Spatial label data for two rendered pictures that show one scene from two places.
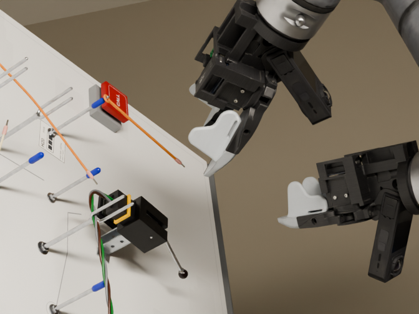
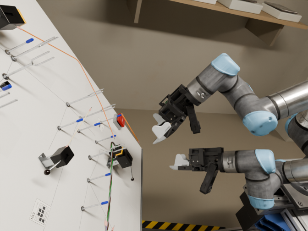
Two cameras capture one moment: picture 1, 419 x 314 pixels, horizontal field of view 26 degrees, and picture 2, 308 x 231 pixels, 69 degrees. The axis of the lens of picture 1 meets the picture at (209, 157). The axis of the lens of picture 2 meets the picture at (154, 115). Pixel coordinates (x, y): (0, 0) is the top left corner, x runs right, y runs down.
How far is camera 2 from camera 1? 0.34 m
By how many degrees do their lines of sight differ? 14
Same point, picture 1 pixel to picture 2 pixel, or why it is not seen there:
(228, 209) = not seen: hidden behind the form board
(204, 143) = (156, 131)
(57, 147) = (101, 127)
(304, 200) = (181, 160)
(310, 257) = (156, 187)
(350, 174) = (200, 154)
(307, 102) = (194, 125)
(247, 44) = (180, 100)
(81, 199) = (105, 145)
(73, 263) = (98, 166)
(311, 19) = (206, 95)
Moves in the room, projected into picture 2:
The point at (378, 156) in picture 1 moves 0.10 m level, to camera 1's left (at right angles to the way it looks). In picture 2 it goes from (210, 150) to (183, 144)
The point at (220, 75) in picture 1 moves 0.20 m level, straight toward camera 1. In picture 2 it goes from (169, 108) to (166, 156)
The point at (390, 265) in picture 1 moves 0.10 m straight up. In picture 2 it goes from (208, 188) to (220, 171)
